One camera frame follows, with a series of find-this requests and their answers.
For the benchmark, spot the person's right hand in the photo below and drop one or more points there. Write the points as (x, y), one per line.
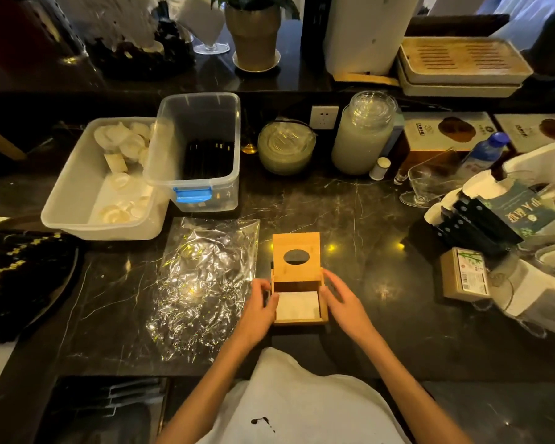
(349, 314)

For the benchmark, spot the person's left hand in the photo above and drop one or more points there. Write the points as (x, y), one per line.
(254, 316)

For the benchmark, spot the person's left thumb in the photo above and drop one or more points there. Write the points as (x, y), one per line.
(274, 304)

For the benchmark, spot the person's right thumb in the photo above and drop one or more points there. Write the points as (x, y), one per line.
(324, 298)

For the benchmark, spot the wooden tissue box with lid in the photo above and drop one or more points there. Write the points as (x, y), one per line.
(296, 272)

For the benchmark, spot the person's right forearm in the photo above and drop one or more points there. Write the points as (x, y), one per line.
(411, 393)

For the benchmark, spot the person's left forearm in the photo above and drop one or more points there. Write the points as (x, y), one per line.
(208, 388)

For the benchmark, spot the white napkin stack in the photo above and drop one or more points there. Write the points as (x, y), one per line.
(298, 306)

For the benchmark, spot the clear crinkled plastic wrap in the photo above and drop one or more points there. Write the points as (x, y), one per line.
(203, 286)

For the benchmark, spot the person's white shirt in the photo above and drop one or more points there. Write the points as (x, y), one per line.
(296, 402)

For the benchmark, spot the brown cardboard box white label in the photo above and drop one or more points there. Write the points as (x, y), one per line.
(462, 275)

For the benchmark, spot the small white bottle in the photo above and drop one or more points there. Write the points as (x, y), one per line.
(379, 169)

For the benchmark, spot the clear glass pitcher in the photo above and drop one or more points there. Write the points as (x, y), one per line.
(428, 182)

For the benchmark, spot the round glass bowl with lid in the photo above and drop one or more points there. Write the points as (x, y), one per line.
(286, 147)

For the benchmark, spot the small gold cup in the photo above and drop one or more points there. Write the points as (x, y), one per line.
(249, 148)

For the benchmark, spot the bundle of black sticks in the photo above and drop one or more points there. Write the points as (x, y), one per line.
(208, 159)

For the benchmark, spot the tall glass jar with lid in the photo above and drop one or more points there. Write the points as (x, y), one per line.
(361, 134)

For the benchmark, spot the stack of black packets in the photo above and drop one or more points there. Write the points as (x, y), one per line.
(476, 221)

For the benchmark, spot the white crumpled paper wrapper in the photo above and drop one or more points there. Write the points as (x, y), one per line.
(483, 187)

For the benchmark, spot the clear storage box blue latch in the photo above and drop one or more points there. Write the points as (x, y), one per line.
(199, 120)

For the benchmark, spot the beige box with brown oval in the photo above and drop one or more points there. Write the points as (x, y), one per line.
(448, 130)
(536, 131)

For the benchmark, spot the clear plastic container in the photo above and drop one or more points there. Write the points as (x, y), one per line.
(536, 291)

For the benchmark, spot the water bottle with blue cap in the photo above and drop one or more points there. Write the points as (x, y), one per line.
(483, 154)

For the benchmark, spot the teal paper packet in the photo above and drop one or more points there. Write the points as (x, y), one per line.
(520, 210)

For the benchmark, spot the pile of white round lids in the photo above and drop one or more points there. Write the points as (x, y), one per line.
(120, 147)

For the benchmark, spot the white plastic bin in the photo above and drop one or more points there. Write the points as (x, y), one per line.
(81, 198)

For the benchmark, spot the white pot saucer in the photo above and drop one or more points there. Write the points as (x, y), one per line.
(256, 67)

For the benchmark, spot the white folded napkin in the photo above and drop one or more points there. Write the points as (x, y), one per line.
(534, 164)

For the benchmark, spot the black patterned cloth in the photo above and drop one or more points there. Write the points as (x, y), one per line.
(18, 277)

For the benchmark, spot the tan plant pot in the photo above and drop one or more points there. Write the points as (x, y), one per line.
(253, 36)

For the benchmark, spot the wooden slatted tea tray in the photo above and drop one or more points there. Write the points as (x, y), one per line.
(462, 62)

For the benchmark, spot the black decorative ornament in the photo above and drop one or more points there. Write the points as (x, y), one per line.
(138, 57)

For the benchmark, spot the stemmed glass with white napkin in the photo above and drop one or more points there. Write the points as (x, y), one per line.
(202, 20)

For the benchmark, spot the green potted plant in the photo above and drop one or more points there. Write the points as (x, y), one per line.
(254, 0)

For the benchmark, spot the white wall socket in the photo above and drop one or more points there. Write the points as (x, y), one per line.
(323, 117)

